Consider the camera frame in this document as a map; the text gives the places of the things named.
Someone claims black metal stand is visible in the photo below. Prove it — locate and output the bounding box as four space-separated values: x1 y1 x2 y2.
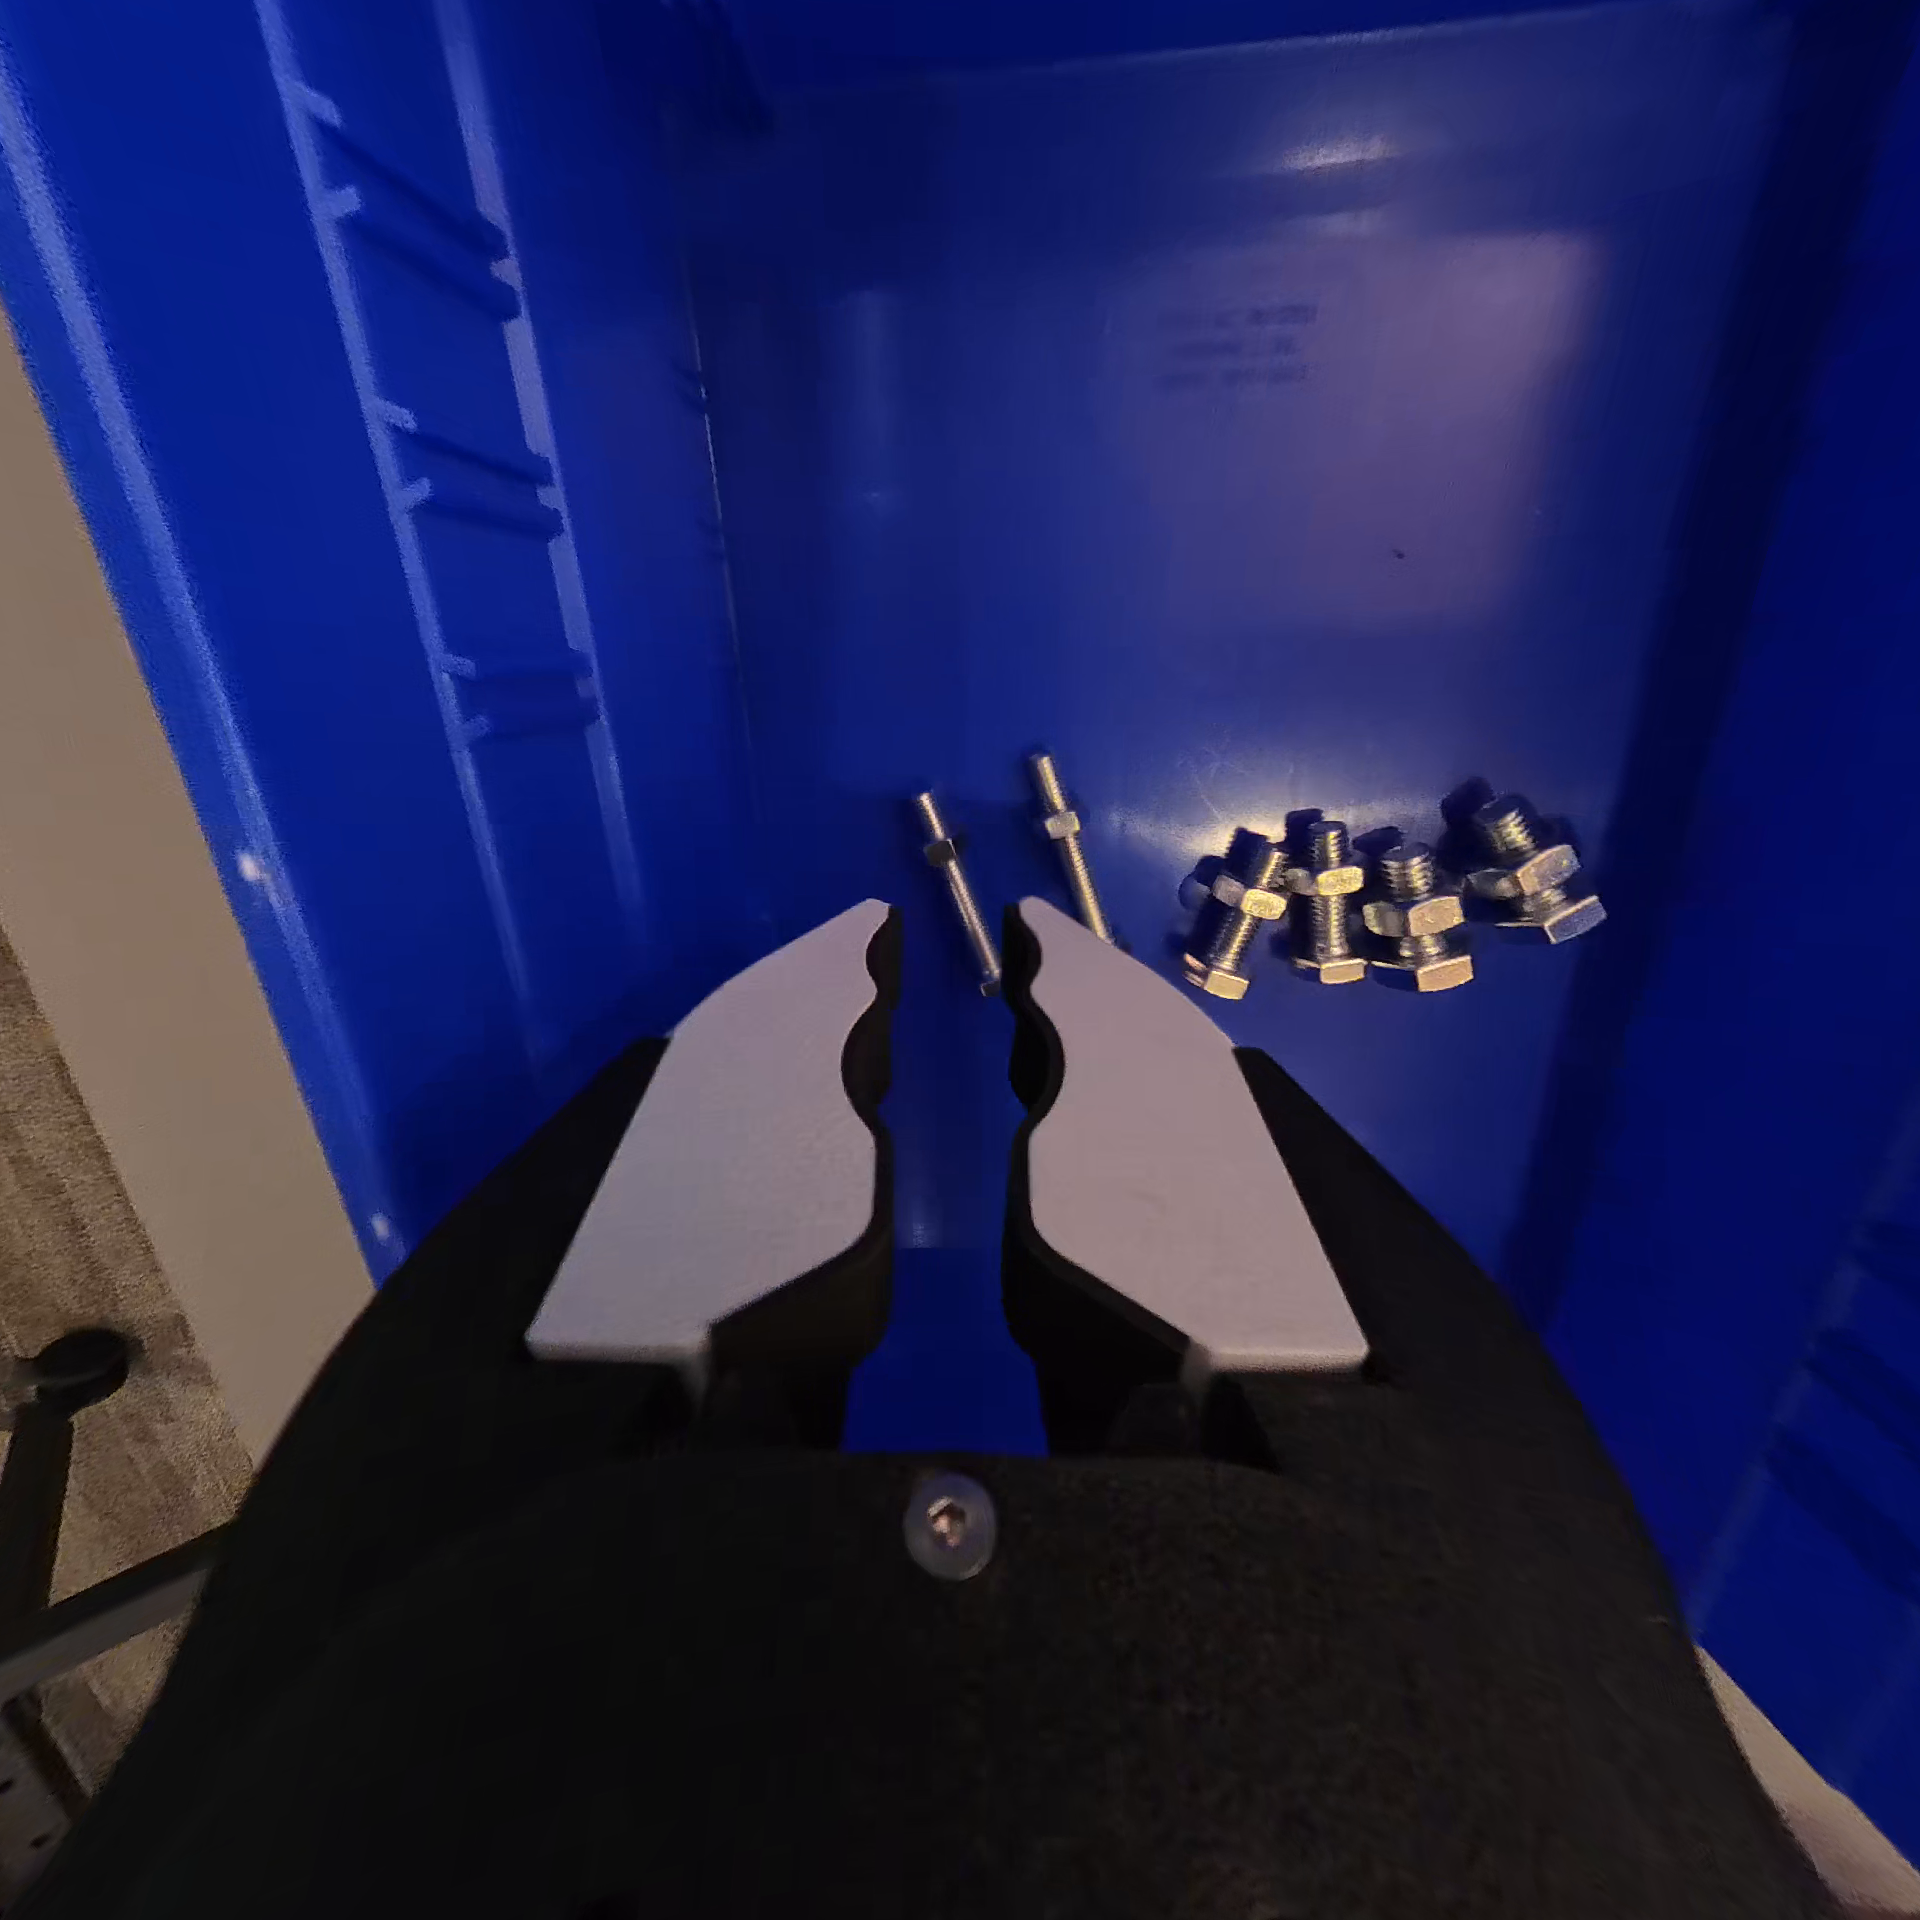
0 1326 229 1818

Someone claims blue plastic bin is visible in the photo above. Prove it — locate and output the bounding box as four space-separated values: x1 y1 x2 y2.
0 0 1920 1825

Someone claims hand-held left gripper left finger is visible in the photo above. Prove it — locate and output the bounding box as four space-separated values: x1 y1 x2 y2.
524 897 910 1420

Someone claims short thick bolt with nut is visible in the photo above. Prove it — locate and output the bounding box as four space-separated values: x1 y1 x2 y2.
1282 817 1375 990
1362 840 1480 997
1183 828 1296 1005
1446 791 1611 948

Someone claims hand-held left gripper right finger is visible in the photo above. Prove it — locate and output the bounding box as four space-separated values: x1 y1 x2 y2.
999 894 1372 1446

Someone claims long thin bolt with nut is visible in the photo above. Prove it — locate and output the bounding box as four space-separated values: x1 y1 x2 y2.
1027 751 1116 948
913 791 1004 1000

